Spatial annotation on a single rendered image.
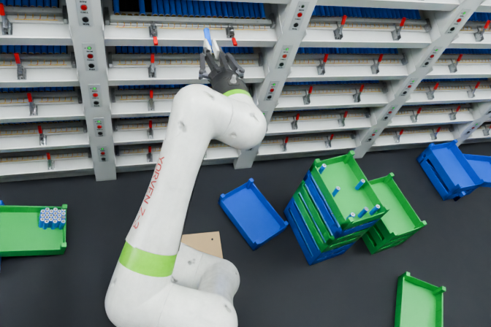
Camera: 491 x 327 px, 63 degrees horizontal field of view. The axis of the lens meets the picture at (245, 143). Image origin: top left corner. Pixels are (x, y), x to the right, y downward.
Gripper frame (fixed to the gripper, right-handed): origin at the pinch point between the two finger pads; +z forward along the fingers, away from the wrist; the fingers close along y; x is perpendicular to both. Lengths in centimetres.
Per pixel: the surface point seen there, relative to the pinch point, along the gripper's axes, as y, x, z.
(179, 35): 5.5, 8.2, 22.4
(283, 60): -35.3, 18.3, 21.7
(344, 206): -59, 64, -19
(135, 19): 19.6, 3.9, 25.1
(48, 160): 58, 77, 36
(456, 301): -123, 111, -51
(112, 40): 27.5, 9.7, 21.7
